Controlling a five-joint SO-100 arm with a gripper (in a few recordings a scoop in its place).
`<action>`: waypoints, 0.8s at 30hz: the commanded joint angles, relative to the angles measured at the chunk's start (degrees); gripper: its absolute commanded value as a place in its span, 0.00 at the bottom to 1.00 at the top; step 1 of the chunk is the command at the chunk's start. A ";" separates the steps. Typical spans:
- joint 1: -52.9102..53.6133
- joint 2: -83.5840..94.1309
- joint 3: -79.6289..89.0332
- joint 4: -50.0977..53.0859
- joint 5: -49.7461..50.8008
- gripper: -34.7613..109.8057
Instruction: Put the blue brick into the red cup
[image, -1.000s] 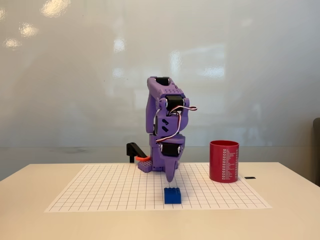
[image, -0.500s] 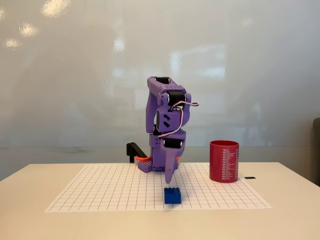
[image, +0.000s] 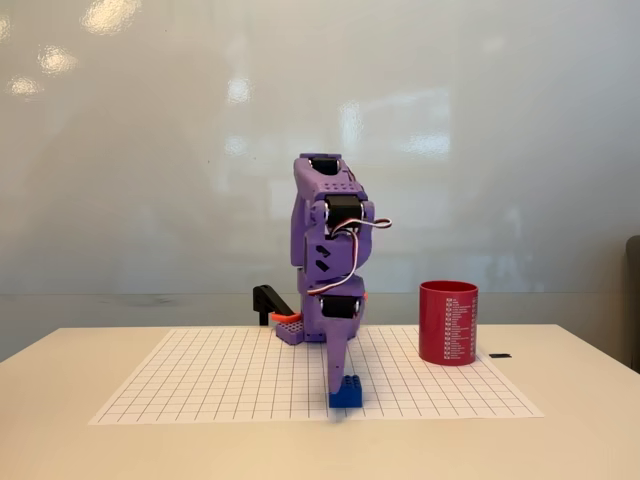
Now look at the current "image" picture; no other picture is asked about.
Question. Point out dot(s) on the black table clamp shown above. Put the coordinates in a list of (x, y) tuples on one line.
[(265, 297)]

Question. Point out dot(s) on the orange clamp lever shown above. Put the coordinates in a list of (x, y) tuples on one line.
[(285, 316)]

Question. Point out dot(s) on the red cup with white print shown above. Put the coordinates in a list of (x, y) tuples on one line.
[(440, 325)]

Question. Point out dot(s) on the blue toy brick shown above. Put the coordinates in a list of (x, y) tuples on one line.
[(351, 400)]

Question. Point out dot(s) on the purple gripper black servos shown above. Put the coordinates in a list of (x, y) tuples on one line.
[(340, 325)]

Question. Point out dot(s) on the white grid paper mat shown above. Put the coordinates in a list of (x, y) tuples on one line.
[(225, 380)]

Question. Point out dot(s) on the small flat black strip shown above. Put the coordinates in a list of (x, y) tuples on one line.
[(500, 355)]

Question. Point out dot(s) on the purple robot arm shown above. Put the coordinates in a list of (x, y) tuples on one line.
[(307, 235)]

